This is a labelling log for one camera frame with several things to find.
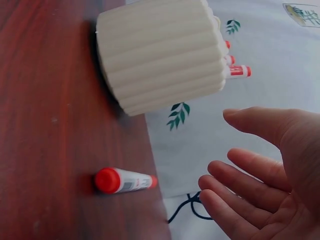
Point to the person's right hand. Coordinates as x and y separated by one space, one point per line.
295 175

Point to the white marker with red cap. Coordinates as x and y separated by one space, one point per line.
230 60
238 71
227 45
125 181

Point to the white ribbed pen holder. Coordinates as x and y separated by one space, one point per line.
160 57

